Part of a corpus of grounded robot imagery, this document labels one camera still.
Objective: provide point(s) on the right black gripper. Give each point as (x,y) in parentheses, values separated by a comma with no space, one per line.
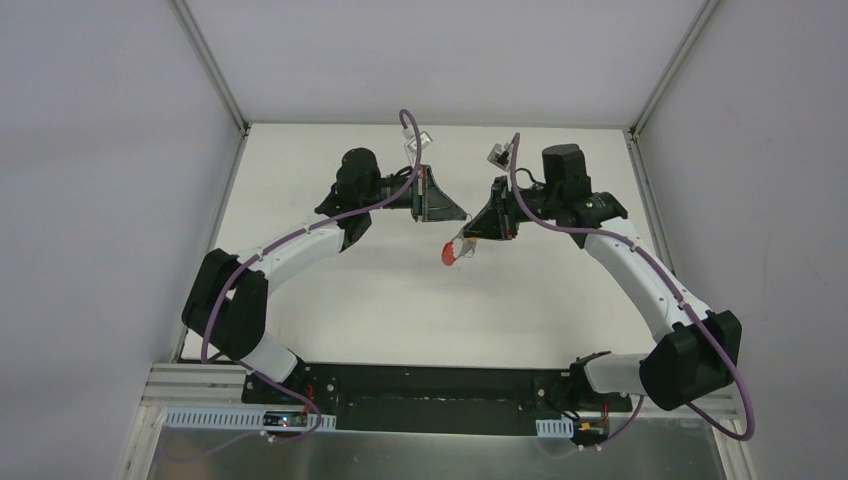
(501,209)

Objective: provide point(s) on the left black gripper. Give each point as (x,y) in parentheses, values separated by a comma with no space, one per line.
(419,196)

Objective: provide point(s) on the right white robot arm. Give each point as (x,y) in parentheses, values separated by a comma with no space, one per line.
(696,348)

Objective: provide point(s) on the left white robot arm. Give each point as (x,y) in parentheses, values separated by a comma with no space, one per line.
(227,304)

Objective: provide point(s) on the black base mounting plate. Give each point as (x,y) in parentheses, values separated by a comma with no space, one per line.
(441,400)

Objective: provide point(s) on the right controller board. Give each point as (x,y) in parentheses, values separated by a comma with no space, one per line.
(591,430)

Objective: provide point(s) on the controller board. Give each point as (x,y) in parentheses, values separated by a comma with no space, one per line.
(285,420)
(591,430)

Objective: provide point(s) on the left controller board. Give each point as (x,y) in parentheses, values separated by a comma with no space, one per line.
(285,420)

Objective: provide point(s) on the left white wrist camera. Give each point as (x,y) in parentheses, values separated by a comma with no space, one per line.
(416,141)

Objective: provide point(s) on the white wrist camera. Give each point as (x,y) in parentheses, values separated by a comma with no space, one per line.
(502,156)
(416,141)

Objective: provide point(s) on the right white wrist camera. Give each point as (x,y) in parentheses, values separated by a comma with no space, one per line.
(502,156)

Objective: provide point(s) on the right white slotted cable duct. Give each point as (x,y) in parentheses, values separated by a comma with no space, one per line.
(562,427)

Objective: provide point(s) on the aluminium frame rail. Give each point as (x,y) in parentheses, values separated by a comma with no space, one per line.
(196,385)

